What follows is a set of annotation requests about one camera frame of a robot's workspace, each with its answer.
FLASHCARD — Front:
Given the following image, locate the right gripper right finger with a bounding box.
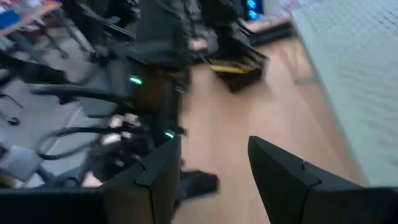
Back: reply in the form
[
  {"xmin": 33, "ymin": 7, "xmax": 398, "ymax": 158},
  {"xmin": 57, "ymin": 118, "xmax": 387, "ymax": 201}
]
[{"xmin": 248, "ymin": 135, "xmax": 371, "ymax": 224}]

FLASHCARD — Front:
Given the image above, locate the black plastic mesh basket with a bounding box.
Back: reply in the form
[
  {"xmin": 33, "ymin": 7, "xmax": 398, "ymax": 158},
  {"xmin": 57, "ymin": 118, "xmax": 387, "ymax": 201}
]
[{"xmin": 210, "ymin": 46, "xmax": 269, "ymax": 93}]

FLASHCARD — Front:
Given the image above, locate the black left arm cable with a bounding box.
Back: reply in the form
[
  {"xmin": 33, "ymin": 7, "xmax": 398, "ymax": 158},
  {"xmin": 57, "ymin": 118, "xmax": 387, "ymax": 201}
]
[{"xmin": 29, "ymin": 83, "xmax": 137, "ymax": 161}]

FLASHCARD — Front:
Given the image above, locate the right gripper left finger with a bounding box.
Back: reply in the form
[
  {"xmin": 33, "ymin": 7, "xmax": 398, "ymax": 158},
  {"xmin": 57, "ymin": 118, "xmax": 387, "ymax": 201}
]
[{"xmin": 104, "ymin": 135, "xmax": 183, "ymax": 224}]

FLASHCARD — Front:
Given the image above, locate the green perforated metal shelf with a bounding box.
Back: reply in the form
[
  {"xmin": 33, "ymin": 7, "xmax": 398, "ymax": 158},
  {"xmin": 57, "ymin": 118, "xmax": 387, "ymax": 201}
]
[{"xmin": 290, "ymin": 0, "xmax": 398, "ymax": 187}]

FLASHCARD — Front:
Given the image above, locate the black wide rubber band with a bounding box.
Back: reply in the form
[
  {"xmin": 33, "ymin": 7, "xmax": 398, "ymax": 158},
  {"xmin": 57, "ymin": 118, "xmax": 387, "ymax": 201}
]
[{"xmin": 177, "ymin": 169, "xmax": 220, "ymax": 200}]

